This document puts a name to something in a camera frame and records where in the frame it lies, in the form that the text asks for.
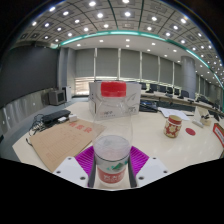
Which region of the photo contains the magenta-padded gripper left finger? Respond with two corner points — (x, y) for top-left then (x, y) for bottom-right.
(52, 145), (98, 189)

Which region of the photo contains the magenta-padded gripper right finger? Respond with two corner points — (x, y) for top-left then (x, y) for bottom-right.
(126, 145), (172, 189)

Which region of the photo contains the clear red-capped water bottle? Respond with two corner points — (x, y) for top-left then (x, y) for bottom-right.
(91, 80), (134, 191)

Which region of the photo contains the brown paper envelope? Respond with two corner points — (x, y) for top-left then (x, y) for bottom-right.
(29, 119), (107, 173)

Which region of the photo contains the cream mug with red pattern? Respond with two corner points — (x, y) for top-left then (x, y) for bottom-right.
(163, 114), (184, 139)

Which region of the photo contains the black flat device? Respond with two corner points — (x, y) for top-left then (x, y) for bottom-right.
(41, 109), (72, 125)

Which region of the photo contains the white paper sheet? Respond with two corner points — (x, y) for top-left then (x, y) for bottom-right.
(157, 106), (191, 122)

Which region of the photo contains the white remote control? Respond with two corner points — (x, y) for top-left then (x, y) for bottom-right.
(191, 119), (204, 129)

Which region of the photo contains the grey box television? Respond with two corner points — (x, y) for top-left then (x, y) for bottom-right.
(48, 89), (67, 107)

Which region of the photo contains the long curved conference desk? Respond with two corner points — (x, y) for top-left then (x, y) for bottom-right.
(139, 88), (224, 116)

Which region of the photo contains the large white printed carton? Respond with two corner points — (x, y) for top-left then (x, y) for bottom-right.
(88, 80), (142, 118)

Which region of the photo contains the white desk organizer box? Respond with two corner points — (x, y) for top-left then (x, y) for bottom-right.
(199, 105), (214, 127)

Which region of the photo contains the open cardboard box, red label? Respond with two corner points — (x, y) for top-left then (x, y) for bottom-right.
(212, 122), (224, 149)

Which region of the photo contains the row of black office chairs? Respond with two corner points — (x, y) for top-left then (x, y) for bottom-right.
(139, 81), (214, 101)

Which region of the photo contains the group of ceiling lights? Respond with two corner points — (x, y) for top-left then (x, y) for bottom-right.
(19, 0), (224, 78)

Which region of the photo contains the black cable bundle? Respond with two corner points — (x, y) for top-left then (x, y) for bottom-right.
(25, 113), (46, 138)

